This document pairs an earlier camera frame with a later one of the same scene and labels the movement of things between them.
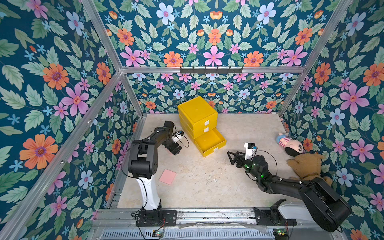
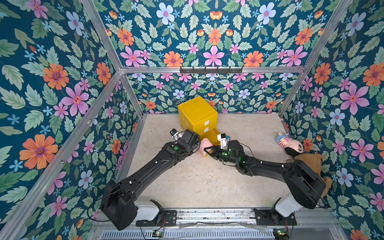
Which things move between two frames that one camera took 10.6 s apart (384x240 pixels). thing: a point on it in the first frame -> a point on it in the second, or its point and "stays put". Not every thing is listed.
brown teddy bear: (308, 166) stays put
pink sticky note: (167, 176) -> (204, 143)
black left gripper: (172, 149) -> (194, 145)
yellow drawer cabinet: (199, 121) stays put
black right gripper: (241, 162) -> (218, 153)
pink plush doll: (292, 147) stays put
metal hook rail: (216, 71) stays put
